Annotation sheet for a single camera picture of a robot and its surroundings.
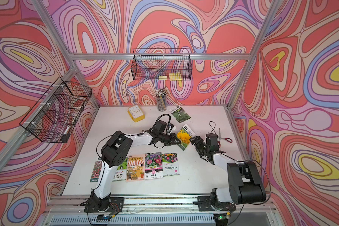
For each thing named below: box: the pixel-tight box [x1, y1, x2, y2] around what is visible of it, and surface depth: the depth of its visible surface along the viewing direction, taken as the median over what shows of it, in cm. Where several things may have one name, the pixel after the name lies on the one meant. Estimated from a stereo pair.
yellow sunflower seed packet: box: [176, 123, 197, 151], surface depth 98 cm
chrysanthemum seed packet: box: [144, 152, 164, 180], surface depth 89 cm
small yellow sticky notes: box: [158, 75, 168, 81], surface depth 84 cm
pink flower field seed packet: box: [89, 161, 103, 183], surface depth 86 cm
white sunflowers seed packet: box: [161, 152, 180, 177], surface depth 90 cm
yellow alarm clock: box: [127, 104, 146, 123], surface depth 114 cm
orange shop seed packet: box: [126, 153, 146, 183], surface depth 87 cm
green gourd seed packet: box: [169, 105, 192, 123], surface depth 117 cm
